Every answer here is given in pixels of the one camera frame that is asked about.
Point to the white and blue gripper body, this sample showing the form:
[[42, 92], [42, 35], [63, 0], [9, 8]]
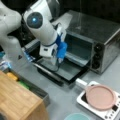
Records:
[[52, 45]]

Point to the pink pan with lid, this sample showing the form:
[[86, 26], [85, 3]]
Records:
[[98, 96]]

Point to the white induction cooker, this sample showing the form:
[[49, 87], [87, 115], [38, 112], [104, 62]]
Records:
[[110, 114]]

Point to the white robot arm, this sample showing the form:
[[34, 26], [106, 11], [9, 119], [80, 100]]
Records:
[[41, 20]]

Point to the silver toaster oven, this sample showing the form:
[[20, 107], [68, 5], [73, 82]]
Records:
[[92, 41]]

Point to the oven glass door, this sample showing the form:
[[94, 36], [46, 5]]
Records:
[[66, 72]]

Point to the wooden drawer cabinet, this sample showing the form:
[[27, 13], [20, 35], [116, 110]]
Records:
[[18, 103]]

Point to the yellow item in drawer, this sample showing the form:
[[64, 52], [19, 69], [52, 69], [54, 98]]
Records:
[[12, 76]]

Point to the teal bowl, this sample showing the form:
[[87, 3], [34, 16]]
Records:
[[76, 116]]

